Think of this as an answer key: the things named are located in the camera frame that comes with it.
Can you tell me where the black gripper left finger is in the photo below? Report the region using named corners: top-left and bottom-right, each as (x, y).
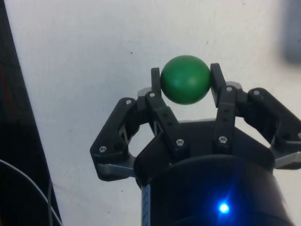
top-left (90, 67), bottom-right (191, 182)

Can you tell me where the green ball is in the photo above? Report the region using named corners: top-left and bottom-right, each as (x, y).
top-left (160, 55), bottom-right (211, 105)

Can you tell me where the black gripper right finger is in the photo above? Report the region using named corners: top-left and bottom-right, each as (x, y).
top-left (210, 62), bottom-right (301, 170)

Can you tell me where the thin grey cable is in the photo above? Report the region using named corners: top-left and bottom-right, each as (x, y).
top-left (0, 158), bottom-right (63, 226)

